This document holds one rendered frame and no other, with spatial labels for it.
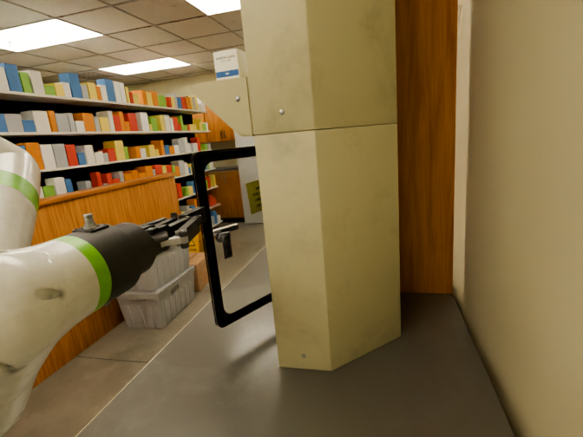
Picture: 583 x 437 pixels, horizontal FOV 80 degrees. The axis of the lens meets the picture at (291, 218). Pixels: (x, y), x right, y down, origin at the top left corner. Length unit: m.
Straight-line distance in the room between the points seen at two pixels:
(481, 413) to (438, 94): 0.69
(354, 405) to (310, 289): 0.21
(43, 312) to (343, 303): 0.51
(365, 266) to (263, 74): 0.41
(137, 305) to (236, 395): 2.41
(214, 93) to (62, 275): 0.41
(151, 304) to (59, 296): 2.64
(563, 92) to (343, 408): 0.57
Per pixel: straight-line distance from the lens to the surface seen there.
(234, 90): 0.66
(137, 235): 0.49
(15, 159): 0.77
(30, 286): 0.37
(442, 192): 1.00
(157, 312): 3.03
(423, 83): 0.98
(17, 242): 0.63
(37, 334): 0.38
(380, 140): 0.71
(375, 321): 0.79
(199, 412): 0.73
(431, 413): 0.70
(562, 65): 0.56
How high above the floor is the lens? 1.40
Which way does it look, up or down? 13 degrees down
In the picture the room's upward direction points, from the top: 5 degrees counter-clockwise
